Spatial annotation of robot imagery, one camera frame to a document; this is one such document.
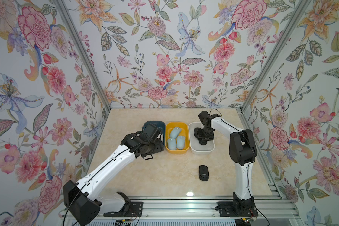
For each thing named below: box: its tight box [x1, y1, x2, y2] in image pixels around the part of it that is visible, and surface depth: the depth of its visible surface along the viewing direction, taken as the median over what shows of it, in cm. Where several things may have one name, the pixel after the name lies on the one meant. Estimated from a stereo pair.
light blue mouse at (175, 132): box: [169, 126, 182, 139], surface depth 106 cm
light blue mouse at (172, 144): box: [167, 137, 177, 151], surface depth 99 cm
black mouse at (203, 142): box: [198, 140, 208, 146], surface depth 99 cm
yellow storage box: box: [165, 121, 190, 154], surface depth 105 cm
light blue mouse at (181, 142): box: [176, 135, 186, 150], surface depth 100 cm
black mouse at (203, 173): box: [198, 164, 210, 182], surface depth 86 cm
